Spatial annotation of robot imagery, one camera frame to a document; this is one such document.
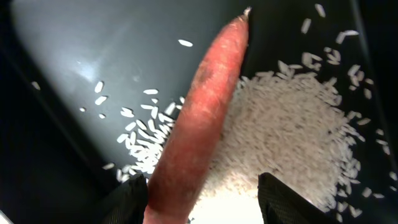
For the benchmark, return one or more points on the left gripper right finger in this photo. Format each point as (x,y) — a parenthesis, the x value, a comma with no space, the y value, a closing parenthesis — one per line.
(280,204)

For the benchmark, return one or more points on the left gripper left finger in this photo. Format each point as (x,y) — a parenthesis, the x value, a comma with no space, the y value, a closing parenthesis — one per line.
(125,205)

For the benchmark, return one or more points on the orange carrot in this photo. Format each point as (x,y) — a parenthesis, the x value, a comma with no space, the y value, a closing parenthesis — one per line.
(182,169)

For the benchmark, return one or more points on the white rice pile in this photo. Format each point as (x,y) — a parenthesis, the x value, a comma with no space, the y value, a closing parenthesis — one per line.
(286,122)

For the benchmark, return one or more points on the black plastic bin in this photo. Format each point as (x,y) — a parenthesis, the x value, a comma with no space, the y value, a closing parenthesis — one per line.
(91,58)

